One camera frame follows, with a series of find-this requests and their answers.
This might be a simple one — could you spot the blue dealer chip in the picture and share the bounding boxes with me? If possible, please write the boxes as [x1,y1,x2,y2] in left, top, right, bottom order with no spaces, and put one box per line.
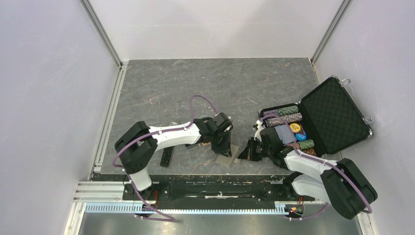
[295,133,307,141]

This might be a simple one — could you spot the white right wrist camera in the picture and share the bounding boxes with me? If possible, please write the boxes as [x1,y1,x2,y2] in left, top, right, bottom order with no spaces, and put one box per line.
[253,119,265,142]

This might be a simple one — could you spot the blue playing card deck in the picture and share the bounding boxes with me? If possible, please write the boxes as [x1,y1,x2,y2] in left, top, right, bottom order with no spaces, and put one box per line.
[274,125,296,145]

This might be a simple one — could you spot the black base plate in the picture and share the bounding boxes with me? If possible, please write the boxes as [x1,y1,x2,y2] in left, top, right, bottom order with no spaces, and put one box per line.
[122,175,314,210]

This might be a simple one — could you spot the black glitter stick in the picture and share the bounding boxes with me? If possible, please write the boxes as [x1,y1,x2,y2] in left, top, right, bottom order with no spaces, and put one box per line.
[160,147,174,168]

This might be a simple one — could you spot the purple green chip stack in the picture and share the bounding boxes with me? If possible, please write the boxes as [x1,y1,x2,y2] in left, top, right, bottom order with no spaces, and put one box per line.
[261,105,299,117]

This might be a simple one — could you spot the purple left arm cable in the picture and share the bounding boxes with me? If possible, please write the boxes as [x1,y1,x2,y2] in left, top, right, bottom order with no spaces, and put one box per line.
[112,95,219,222]

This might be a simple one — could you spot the black poker chip case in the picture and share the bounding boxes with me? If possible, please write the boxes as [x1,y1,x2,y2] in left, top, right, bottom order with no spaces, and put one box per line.
[258,76,374,158]

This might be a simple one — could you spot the purple yellow chip stack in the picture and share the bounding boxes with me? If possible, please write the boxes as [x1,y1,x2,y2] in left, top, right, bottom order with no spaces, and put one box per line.
[266,113,302,127]

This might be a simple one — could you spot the yellow dealer chip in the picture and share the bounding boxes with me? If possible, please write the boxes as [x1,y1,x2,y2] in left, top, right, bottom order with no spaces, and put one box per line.
[289,123,301,133]

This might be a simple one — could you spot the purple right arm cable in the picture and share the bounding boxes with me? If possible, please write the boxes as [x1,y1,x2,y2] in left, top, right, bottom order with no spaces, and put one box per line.
[259,115,373,221]

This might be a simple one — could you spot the clear acrylic card tray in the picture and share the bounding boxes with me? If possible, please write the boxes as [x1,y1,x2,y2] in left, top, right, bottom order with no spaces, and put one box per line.
[185,142,211,149]

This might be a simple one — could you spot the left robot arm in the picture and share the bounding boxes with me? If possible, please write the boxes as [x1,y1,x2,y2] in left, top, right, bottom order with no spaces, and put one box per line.
[114,113,233,200]

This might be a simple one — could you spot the beige leather card holder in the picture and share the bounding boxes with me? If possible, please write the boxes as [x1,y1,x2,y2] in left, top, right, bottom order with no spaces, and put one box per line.
[215,144,241,168]

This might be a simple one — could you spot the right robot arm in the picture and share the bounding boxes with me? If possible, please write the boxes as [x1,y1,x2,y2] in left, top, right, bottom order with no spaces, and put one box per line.
[238,128,378,219]

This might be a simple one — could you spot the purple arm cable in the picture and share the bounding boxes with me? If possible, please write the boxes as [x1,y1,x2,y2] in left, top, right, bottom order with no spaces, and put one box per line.
[259,115,373,221]
[112,95,219,222]

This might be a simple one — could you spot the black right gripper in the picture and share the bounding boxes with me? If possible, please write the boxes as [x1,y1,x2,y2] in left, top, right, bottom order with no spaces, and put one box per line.
[238,137,272,162]

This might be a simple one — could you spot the brown orange chip stack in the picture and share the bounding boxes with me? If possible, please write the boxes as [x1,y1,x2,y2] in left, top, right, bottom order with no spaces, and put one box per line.
[303,148,318,157]

